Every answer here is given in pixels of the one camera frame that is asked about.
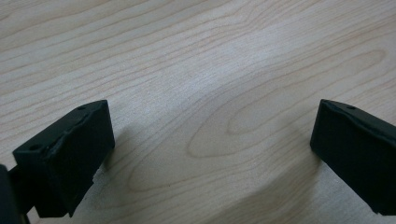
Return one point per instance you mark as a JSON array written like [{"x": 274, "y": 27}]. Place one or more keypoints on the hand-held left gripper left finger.
[{"x": 67, "y": 158}]

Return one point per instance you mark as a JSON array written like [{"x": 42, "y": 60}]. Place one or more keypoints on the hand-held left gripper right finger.
[{"x": 355, "y": 146}]

